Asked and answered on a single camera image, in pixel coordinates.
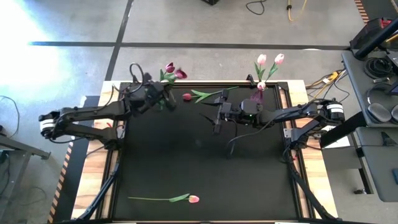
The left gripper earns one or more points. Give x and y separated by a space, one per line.
144 98

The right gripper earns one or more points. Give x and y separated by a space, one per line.
248 113

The dark red artificial tulip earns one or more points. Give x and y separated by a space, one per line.
169 67
180 74

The pale pink artificial tulip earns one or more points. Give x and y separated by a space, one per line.
261 86

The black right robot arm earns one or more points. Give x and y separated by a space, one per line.
295 112

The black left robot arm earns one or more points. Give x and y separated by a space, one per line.
93 112

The pink glass vase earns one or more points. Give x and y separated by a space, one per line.
257 96

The yellow power plug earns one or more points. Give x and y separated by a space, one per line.
332 76

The thick black pole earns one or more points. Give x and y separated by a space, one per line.
373 40
342 130

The white sheet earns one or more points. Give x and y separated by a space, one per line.
340 143

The grey office desk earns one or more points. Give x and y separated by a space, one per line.
354 93
379 161

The grey metal table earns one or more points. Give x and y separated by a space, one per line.
25 148

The black headphones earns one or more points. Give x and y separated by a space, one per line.
379 112

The black triangular stand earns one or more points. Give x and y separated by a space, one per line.
387 141

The red black toolbox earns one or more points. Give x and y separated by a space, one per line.
370 31

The dark blue flat case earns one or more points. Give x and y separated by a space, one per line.
395 176

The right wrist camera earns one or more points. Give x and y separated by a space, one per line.
226 108

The small black camera mount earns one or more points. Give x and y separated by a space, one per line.
250 79

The grey metal bracket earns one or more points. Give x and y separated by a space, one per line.
287 133

